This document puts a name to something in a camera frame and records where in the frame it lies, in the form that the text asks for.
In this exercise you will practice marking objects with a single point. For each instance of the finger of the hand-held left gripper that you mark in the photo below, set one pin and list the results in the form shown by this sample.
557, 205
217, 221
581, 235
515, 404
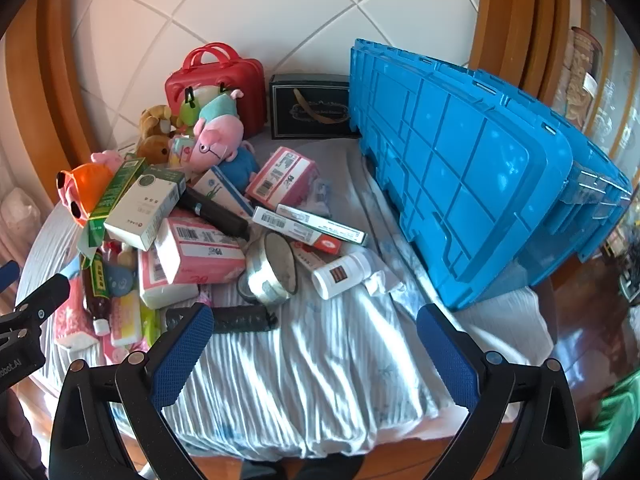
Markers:
7, 276
42, 297

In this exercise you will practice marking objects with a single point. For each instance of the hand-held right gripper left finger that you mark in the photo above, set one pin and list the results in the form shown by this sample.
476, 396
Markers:
182, 355

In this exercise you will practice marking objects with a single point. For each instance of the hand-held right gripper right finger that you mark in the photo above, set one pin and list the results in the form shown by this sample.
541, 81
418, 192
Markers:
445, 355

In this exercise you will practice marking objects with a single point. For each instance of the pink floral tissue pack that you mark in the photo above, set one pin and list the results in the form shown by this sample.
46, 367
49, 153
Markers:
75, 320

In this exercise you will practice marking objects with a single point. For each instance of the brown bottle white cap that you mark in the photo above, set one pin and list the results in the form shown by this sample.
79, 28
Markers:
95, 285

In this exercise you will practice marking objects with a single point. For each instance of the black folding umbrella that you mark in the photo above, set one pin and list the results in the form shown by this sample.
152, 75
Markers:
235, 319

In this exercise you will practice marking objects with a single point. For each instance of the pink white tissue pack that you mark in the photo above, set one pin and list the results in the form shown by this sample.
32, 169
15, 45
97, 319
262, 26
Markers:
165, 290
200, 255

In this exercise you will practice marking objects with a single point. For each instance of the pink pig plush orange dress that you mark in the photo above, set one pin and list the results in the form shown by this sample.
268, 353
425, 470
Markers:
87, 185

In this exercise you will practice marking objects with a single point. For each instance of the white pill bottle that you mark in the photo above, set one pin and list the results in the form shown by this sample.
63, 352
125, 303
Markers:
340, 275

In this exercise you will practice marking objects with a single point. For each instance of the white and green box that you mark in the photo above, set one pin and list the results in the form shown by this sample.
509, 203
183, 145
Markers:
142, 210

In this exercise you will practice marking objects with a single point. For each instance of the long green medicine box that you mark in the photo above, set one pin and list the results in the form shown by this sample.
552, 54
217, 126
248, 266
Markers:
120, 185

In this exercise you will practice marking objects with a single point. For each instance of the black cylinder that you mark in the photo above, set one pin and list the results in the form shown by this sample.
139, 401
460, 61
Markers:
215, 214

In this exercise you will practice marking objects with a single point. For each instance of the blue plastic storage crate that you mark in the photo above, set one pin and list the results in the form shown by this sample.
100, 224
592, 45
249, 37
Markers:
475, 175

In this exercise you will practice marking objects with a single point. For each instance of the translucent plastic bag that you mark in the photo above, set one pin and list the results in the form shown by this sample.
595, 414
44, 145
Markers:
22, 220

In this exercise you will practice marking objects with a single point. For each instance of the pink white tube pack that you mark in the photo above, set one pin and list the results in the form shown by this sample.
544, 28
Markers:
125, 320

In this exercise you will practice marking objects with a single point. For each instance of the small blue toy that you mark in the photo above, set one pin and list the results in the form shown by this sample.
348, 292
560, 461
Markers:
121, 280

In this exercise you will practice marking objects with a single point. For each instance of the silver tape roll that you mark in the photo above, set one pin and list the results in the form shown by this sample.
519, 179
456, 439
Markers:
267, 275

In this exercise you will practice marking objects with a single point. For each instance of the white striped tablecloth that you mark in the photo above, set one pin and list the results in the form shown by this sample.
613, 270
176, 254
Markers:
325, 370

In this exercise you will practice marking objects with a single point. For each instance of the white red medicine box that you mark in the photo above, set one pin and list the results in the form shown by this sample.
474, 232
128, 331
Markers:
320, 246

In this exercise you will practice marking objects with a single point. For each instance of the white blue medicine box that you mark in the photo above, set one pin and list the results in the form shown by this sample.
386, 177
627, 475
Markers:
220, 190

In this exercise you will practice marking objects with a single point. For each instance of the long white barcode box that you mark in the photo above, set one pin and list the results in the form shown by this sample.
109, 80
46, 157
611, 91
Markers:
300, 225

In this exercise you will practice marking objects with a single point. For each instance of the green cloth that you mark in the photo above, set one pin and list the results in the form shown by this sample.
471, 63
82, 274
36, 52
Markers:
610, 425

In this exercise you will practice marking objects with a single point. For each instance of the brown bear plush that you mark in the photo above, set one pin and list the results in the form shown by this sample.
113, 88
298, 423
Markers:
152, 149

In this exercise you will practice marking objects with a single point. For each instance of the pink pastel toy box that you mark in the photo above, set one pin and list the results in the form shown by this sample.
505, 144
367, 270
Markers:
181, 150

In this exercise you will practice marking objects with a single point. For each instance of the clear plastic packet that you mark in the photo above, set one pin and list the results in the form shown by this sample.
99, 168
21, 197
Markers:
317, 197

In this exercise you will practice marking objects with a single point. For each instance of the pink barcode tissue pack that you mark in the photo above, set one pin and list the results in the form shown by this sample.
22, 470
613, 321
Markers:
280, 175

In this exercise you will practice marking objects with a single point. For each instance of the tan bear plush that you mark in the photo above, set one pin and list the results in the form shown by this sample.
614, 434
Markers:
155, 119

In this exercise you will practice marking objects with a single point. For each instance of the pink pig plush teal hat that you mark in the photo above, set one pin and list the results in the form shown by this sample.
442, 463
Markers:
215, 140

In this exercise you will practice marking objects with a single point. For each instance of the green frog plush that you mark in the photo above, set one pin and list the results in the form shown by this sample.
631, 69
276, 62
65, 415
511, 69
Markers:
187, 112

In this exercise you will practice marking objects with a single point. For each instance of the red toy suitcase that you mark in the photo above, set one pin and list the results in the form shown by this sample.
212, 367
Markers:
235, 90

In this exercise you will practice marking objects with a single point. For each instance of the black gift box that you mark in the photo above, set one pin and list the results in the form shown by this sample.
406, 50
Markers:
310, 110

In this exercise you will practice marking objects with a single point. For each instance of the wooden glass door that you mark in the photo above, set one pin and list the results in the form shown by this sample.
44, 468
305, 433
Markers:
500, 20

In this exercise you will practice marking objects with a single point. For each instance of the wooden door frame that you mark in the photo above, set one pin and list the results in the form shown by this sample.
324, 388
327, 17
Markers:
55, 85

